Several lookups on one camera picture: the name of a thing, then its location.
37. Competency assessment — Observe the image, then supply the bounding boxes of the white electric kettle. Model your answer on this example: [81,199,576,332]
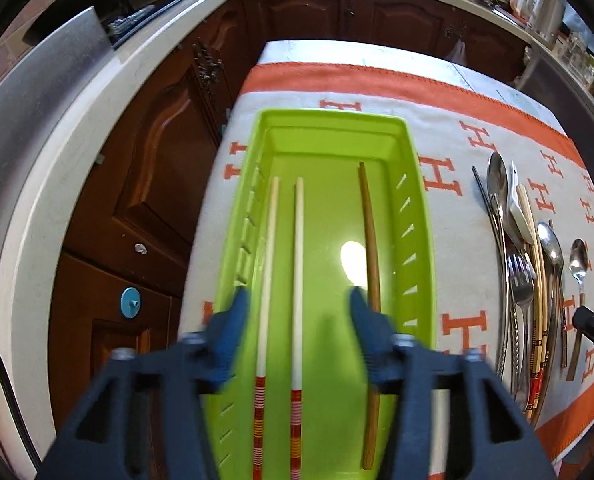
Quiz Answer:
[527,0,566,43]

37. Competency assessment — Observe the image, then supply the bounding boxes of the blue round cabinet lock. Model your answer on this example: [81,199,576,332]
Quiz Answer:
[119,286,142,319]

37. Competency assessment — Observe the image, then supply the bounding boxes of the metal fork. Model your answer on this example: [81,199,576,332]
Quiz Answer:
[507,252,536,401]

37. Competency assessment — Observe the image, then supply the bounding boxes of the steel splash guard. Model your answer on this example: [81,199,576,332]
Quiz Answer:
[0,7,114,196]

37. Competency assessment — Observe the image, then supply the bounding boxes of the white chopstick red striped end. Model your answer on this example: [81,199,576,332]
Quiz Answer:
[253,176,280,480]
[289,176,305,480]

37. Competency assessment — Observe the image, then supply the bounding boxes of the row of glass jars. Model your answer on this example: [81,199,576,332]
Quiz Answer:
[557,30,594,92]

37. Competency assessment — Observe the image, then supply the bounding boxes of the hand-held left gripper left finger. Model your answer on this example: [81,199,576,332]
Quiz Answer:
[37,287,250,480]

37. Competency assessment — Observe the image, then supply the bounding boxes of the beige stone kitchen countertop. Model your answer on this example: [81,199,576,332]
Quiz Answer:
[0,0,545,466]

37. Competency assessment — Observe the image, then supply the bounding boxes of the brown wooden chopstick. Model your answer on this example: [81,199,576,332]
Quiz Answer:
[358,161,382,471]

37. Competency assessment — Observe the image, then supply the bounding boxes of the medium metal spoon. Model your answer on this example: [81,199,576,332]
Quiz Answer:
[536,221,568,368]

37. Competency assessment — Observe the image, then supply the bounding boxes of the small spoon wooden handle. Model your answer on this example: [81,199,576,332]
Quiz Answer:
[566,238,590,382]

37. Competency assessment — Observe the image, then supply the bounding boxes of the large metal spoon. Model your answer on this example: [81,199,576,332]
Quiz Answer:
[486,151,522,381]

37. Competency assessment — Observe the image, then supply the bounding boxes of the orange white printed blanket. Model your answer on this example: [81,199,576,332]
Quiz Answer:
[177,62,594,466]

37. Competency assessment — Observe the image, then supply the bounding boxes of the green plastic tray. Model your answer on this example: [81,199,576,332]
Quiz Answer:
[199,107,438,480]

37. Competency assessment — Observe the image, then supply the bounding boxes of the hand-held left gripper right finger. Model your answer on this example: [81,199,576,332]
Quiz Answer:
[349,287,558,480]

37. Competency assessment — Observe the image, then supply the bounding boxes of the clear plastic bag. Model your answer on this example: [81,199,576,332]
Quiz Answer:
[447,37,470,64]

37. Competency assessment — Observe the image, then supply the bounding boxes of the white ceramic spoon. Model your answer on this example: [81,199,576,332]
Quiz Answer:
[507,161,538,246]

